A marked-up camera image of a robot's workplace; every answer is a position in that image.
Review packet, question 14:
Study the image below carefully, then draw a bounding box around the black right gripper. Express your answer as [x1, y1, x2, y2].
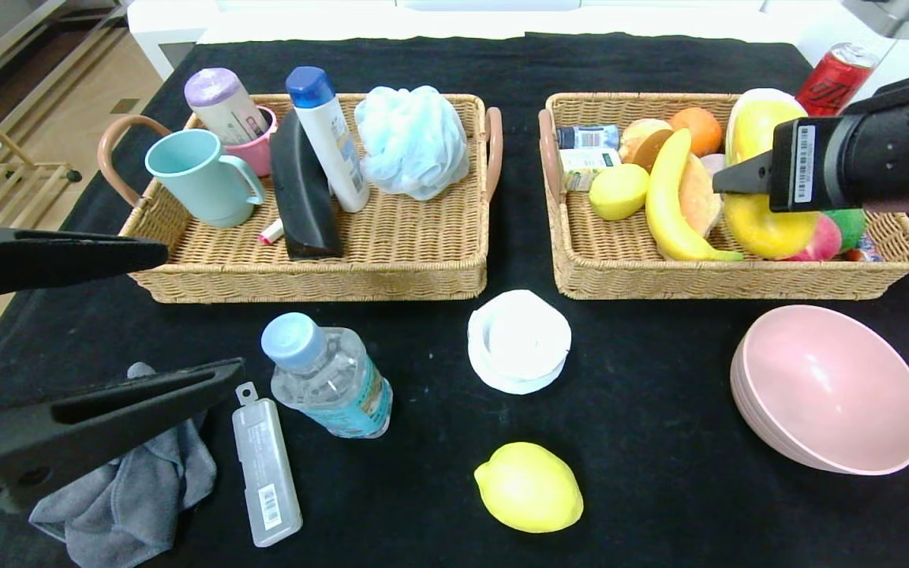
[712, 104, 909, 213]

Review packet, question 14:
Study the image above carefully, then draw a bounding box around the yellow mango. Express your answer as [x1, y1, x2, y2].
[721, 192, 820, 261]

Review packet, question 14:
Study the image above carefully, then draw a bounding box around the water bottle with blue cap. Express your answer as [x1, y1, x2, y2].
[260, 312, 394, 439]

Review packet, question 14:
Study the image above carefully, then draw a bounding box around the large yellow lemon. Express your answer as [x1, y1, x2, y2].
[473, 442, 585, 534]

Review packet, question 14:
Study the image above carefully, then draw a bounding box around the tan bread slice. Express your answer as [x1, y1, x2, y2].
[677, 152, 724, 239]

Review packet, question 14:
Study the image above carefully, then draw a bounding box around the orange fruit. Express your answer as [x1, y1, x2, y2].
[668, 106, 724, 157]

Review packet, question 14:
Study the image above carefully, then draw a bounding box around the yellow banana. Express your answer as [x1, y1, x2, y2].
[645, 128, 746, 263]

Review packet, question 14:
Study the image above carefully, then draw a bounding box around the red apple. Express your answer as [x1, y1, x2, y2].
[782, 213, 844, 263]

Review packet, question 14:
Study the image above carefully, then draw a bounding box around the green round fruit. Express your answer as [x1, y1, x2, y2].
[821, 209, 867, 252]

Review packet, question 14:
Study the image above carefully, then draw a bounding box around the brown bread bun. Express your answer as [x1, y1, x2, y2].
[619, 118, 675, 173]

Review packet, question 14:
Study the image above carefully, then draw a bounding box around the red soda can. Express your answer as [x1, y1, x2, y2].
[794, 42, 881, 118]

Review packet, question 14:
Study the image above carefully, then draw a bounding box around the small yellow lemon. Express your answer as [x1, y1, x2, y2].
[588, 163, 651, 222]

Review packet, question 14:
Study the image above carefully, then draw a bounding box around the colourful snack packet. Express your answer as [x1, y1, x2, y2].
[843, 233, 885, 263]

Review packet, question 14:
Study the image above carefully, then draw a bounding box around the grey crumpled cloth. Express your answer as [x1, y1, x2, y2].
[28, 361, 219, 568]

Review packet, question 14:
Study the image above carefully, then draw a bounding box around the white and green box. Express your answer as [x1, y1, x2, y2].
[559, 148, 623, 192]

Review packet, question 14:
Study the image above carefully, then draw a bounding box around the wooden rack on casters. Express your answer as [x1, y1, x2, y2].
[0, 114, 83, 326]

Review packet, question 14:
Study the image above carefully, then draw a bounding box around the teal mug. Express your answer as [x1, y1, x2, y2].
[144, 129, 266, 230]

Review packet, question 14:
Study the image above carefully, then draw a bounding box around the pink bowl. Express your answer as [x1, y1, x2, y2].
[730, 305, 909, 476]

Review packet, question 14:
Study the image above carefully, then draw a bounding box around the clear plastic toothbrush case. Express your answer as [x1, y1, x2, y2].
[232, 382, 304, 548]

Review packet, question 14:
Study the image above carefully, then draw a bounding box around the pink cup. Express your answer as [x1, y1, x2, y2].
[226, 105, 278, 178]

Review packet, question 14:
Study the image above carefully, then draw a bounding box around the black curved case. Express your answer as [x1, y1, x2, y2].
[269, 110, 345, 261]

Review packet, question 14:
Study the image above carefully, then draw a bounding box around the bottle with purple cap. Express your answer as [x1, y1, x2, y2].
[184, 67, 271, 147]

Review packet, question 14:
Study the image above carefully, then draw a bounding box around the low wooden shelf unit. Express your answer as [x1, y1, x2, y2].
[0, 0, 132, 95]

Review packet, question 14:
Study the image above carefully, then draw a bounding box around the light blue bath loofah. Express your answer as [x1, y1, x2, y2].
[354, 84, 471, 201]

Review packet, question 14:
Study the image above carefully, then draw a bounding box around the white bottle with blue cap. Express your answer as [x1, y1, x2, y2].
[285, 65, 371, 214]

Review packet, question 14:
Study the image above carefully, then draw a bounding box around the dark table cloth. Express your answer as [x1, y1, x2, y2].
[0, 32, 909, 568]

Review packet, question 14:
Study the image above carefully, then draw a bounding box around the wicker basket with handles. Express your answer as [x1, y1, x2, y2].
[98, 92, 504, 305]
[537, 92, 909, 301]

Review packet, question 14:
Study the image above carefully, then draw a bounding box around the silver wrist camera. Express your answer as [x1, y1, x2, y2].
[841, 0, 909, 40]

